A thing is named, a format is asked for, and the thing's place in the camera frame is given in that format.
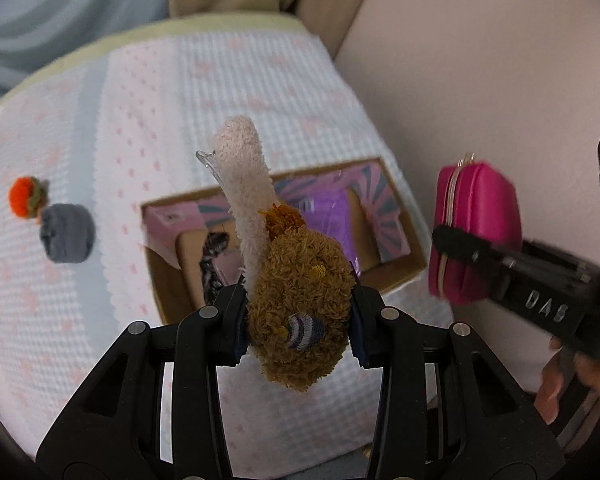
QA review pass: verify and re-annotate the green bed sheet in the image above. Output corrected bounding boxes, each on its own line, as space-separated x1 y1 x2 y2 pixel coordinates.
0 11 309 107

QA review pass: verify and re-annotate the grey sock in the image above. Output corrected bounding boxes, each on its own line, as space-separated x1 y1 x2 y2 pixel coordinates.
38 204 96 263

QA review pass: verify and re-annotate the orange pompom toy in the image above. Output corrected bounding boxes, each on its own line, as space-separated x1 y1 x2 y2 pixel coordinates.
8 176 48 220

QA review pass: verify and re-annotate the purple foil packet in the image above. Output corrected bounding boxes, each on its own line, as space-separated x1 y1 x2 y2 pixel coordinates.
290 190 362 275

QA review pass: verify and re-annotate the pink patterned cardboard box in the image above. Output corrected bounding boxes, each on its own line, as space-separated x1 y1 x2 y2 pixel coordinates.
142 158 426 324

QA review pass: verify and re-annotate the brown plush hair clip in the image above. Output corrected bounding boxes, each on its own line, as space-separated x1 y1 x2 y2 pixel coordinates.
198 116 355 392

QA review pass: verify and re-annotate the magenta zip pouch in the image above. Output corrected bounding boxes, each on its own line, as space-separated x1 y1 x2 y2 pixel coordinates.
428 154 522 306

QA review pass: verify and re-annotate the person's right hand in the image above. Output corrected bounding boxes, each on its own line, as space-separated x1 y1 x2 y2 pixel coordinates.
533 336 600 426

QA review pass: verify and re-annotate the black patterned scrunchie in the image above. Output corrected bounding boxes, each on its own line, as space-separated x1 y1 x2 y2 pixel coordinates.
199 232 230 306

